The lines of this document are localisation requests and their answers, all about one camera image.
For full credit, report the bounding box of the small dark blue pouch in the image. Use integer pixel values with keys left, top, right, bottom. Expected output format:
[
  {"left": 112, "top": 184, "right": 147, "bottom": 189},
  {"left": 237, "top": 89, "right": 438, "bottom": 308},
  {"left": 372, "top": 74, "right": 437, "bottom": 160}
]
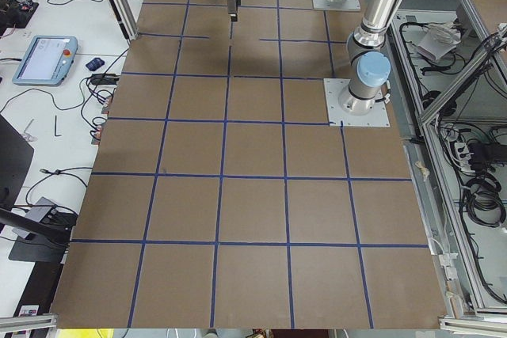
[{"left": 86, "top": 57, "right": 105, "bottom": 72}]

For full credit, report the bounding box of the blue teach pendant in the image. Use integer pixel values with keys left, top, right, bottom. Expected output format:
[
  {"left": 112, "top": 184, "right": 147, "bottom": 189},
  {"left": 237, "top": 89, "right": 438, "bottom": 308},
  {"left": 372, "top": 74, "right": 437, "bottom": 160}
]
[{"left": 12, "top": 36, "right": 78, "bottom": 87}]

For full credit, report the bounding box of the black allen key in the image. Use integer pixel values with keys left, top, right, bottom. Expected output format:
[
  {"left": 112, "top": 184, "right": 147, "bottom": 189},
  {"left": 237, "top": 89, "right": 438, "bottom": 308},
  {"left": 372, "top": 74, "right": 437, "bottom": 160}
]
[{"left": 53, "top": 115, "right": 61, "bottom": 137}]

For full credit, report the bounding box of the black monitor stand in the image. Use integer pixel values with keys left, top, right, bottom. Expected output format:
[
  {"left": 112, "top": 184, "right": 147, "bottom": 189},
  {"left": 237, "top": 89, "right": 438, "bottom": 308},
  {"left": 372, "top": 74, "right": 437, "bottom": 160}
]
[{"left": 1, "top": 118, "right": 73, "bottom": 263}]

